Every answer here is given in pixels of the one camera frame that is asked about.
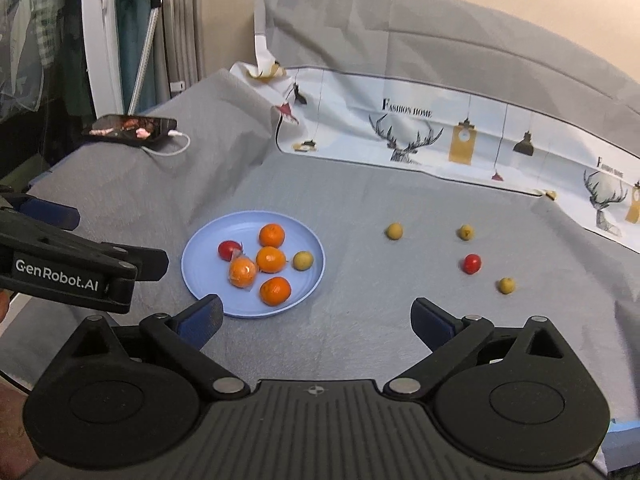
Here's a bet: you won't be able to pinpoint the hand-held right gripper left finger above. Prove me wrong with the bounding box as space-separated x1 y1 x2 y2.
75 294 251 401

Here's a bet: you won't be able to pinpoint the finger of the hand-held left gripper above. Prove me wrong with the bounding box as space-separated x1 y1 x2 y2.
0 192 82 231

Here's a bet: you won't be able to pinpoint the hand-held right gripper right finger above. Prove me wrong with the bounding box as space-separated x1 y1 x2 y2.
383 297 573 396

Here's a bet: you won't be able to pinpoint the blue plastic plate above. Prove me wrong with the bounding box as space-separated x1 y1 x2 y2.
181 210 326 319

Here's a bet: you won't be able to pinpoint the plastic-wrapped orange mandarin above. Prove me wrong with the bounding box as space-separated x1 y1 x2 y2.
228 256 260 290
256 246 288 274

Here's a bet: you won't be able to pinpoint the person's left forearm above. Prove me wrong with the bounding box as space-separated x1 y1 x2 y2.
0 380 41 480

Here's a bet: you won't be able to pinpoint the grey bed sheet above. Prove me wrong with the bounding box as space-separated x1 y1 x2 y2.
0 67 640 421

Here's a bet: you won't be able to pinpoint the black smartphone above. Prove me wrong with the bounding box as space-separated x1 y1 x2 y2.
81 115 178 148

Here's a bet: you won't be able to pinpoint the teal curtain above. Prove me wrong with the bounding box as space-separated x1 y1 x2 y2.
115 0 171 111

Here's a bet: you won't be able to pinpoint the plaid shirt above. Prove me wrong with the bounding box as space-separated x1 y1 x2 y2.
0 0 66 111

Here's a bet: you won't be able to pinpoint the white deer print cloth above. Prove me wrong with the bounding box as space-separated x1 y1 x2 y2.
229 0 640 256

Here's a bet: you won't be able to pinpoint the grey curtain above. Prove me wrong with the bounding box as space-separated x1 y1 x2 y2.
162 0 206 93

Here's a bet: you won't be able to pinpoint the white charging cable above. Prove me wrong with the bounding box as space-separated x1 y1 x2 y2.
142 130 192 157

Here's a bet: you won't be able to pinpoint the white curved frame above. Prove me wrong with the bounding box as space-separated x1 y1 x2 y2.
80 0 126 116

